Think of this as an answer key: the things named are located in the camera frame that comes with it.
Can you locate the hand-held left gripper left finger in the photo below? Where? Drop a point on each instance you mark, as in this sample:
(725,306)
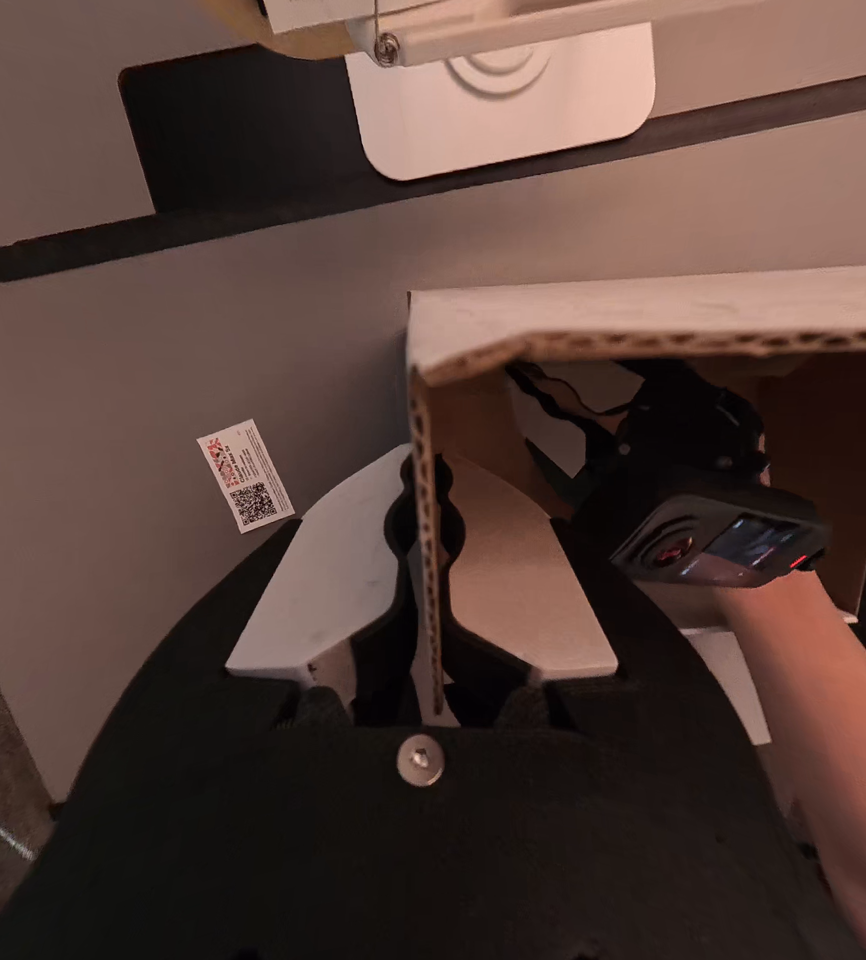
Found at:
(313,592)

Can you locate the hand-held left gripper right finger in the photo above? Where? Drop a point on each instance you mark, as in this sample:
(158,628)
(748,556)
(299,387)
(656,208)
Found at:
(530,592)

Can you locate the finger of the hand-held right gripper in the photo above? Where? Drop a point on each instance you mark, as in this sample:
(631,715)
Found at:
(575,442)
(590,382)

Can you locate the white cardboard mailer box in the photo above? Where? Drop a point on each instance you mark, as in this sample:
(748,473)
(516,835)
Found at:
(627,315)

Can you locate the person's right forearm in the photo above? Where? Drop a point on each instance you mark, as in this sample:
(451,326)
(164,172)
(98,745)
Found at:
(837,750)

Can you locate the white printed label sticker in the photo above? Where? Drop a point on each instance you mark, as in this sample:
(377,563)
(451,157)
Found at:
(245,476)

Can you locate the white document stand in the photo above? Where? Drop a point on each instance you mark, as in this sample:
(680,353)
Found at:
(478,135)

